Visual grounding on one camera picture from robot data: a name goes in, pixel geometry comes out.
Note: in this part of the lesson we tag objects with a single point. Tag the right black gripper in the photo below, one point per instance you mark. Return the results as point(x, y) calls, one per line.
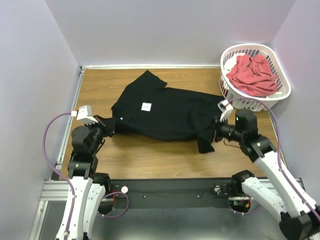
point(216, 129)

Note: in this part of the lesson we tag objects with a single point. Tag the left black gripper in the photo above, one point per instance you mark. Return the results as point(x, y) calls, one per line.
point(102, 124)

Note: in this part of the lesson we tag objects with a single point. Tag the black t-shirt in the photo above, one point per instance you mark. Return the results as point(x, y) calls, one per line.
point(147, 106)

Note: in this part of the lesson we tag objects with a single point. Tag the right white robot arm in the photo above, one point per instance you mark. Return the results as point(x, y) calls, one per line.
point(298, 215)

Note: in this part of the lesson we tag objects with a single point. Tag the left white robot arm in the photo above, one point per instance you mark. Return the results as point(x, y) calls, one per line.
point(86, 187)

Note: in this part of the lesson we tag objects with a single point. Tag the white laundry basket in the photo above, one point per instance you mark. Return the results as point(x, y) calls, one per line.
point(242, 100)

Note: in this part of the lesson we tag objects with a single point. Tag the red t-shirt in basket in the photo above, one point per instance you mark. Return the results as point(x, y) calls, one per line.
point(252, 75)

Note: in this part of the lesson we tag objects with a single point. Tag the left silver bolt knob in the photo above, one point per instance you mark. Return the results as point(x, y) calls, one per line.
point(124, 189)

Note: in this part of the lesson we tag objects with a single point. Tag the silver bolt knob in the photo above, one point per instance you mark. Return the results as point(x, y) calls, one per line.
point(217, 189)
point(124, 189)

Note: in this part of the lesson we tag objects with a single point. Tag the white cloth in basket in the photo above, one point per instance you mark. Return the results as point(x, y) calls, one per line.
point(230, 63)

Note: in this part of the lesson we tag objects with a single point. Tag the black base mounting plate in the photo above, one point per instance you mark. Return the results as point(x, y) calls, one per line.
point(175, 193)

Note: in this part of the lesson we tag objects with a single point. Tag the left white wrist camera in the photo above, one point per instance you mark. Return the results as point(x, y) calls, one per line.
point(84, 114)

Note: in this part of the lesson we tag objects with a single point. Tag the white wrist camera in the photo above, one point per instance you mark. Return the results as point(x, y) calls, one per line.
point(226, 109)
point(84, 114)

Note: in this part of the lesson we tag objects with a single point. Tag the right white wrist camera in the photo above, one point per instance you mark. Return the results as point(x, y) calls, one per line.
point(226, 109)

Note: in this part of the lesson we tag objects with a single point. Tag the aluminium frame rail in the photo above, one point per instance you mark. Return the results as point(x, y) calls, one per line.
point(57, 190)

